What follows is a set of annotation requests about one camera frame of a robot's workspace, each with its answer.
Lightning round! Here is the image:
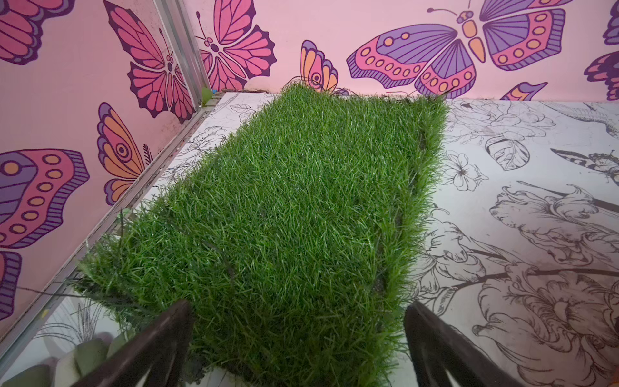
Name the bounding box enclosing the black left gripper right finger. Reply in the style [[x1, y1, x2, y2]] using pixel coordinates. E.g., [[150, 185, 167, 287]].
[[403, 302, 520, 387]]

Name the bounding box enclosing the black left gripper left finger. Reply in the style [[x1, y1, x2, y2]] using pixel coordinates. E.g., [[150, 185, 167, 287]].
[[74, 300, 193, 387]]

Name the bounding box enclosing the green artificial grass mat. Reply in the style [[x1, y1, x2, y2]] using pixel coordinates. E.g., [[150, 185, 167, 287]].
[[75, 84, 448, 386]]

